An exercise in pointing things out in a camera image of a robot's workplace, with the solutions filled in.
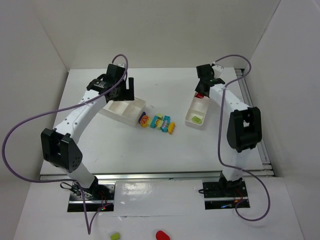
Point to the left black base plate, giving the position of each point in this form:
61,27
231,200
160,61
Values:
105,199

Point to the left white divided container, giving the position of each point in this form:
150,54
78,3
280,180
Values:
126,112

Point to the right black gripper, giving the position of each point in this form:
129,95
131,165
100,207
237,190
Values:
202,88

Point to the aluminium rail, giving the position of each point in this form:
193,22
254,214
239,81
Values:
158,176
258,159

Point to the green lego on foreground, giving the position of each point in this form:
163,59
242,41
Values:
115,236

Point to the white divided container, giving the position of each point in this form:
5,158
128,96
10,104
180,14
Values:
126,112
198,107

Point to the purple lego piece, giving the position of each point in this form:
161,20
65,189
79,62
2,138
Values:
142,115

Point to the aluminium rail front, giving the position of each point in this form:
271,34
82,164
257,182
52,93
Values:
158,176

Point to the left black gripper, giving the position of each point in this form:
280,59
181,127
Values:
122,93

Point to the orange sun round lego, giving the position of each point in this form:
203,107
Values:
145,121

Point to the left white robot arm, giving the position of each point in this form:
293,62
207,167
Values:
60,144

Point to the aluminium rail right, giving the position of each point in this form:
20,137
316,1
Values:
258,159

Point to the light green lego brick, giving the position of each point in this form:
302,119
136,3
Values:
196,120

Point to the teal flower lego brick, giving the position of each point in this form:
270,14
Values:
165,125

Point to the teal and green lego stack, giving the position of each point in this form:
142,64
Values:
157,121

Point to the red round piece foreground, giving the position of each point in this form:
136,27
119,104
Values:
161,235

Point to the red lego brick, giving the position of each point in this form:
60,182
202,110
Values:
199,96

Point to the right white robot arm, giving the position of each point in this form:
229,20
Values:
244,129

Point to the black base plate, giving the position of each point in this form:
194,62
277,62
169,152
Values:
105,199
218,199

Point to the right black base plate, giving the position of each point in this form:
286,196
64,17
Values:
218,199

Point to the right white divided container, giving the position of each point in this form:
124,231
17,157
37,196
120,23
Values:
198,107

